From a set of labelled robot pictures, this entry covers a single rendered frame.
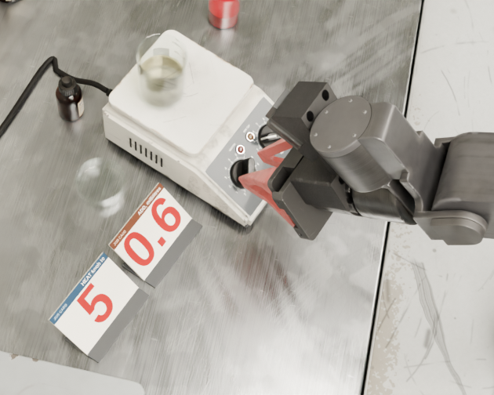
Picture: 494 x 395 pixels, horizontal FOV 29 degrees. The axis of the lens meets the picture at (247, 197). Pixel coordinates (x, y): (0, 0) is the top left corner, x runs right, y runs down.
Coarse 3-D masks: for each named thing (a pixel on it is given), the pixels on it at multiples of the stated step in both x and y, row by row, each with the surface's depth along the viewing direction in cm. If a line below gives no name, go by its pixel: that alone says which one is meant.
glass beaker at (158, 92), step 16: (160, 32) 96; (144, 48) 97; (160, 48) 99; (176, 48) 98; (144, 80) 97; (160, 80) 95; (176, 80) 96; (144, 96) 100; (160, 96) 98; (176, 96) 99
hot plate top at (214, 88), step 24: (192, 48) 105; (192, 72) 103; (216, 72) 104; (240, 72) 104; (120, 96) 101; (192, 96) 102; (216, 96) 102; (240, 96) 103; (144, 120) 100; (168, 120) 101; (192, 120) 101; (216, 120) 101; (192, 144) 100
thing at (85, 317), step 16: (96, 272) 98; (112, 272) 99; (96, 288) 98; (112, 288) 99; (128, 288) 100; (80, 304) 97; (96, 304) 98; (112, 304) 99; (64, 320) 96; (80, 320) 97; (96, 320) 98; (80, 336) 97
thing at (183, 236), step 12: (168, 192) 103; (132, 216) 101; (180, 228) 104; (192, 228) 105; (180, 240) 104; (120, 252) 100; (168, 252) 103; (180, 252) 103; (132, 264) 101; (156, 264) 102; (168, 264) 103; (144, 276) 102; (156, 276) 102
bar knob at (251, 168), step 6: (234, 162) 103; (240, 162) 103; (246, 162) 102; (252, 162) 102; (234, 168) 102; (240, 168) 103; (246, 168) 102; (252, 168) 102; (234, 174) 102; (240, 174) 102; (234, 180) 102; (240, 186) 102
